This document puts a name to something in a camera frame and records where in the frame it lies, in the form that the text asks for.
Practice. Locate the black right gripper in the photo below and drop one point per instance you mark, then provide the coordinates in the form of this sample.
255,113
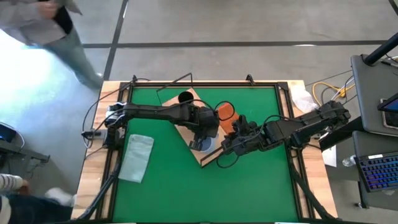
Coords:
248,137

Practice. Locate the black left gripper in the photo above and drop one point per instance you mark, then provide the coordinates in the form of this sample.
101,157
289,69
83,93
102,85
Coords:
206,121

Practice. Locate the black cup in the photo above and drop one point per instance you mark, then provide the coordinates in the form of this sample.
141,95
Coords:
186,97

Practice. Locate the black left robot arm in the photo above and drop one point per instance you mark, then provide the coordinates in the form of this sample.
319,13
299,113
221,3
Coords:
149,112

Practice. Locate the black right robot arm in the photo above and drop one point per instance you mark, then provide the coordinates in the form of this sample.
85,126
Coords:
314,126

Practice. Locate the light wooden board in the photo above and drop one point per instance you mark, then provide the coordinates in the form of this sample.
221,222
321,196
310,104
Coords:
186,134

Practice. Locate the green table mat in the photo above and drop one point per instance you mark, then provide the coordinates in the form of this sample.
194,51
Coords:
242,193

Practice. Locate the pale green cloth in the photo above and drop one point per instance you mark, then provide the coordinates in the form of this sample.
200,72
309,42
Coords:
136,158

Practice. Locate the crumpled white plastic bag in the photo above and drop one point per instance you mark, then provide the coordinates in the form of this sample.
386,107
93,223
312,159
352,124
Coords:
301,98

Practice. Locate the white paper sheet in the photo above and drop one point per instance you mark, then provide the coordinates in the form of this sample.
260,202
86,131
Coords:
329,155

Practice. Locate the clear plastic bottle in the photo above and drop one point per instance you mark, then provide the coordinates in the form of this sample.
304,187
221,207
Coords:
349,161

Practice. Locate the backlit black keyboard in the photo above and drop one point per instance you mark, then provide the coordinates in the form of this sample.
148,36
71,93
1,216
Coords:
379,171

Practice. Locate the tablet with blue screen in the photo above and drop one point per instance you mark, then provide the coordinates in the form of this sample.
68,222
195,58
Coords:
390,107

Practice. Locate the black pole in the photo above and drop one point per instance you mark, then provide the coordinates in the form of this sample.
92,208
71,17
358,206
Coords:
381,51

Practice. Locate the person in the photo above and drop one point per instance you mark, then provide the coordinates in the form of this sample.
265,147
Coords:
46,28
31,208

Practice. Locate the dark device with blue screen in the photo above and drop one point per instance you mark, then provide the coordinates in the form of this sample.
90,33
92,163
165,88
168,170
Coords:
6,133

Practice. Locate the black aluminium table frame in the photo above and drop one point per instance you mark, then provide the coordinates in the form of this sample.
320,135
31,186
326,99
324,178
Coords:
281,85

